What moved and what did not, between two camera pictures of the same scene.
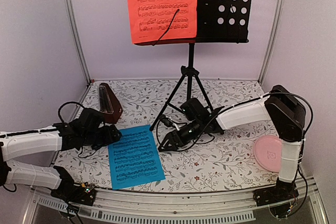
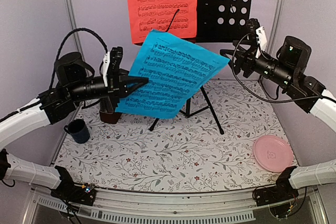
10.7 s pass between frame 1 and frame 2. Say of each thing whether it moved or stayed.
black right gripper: moved
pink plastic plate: stayed
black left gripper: moved
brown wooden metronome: stayed
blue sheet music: moved
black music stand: stayed
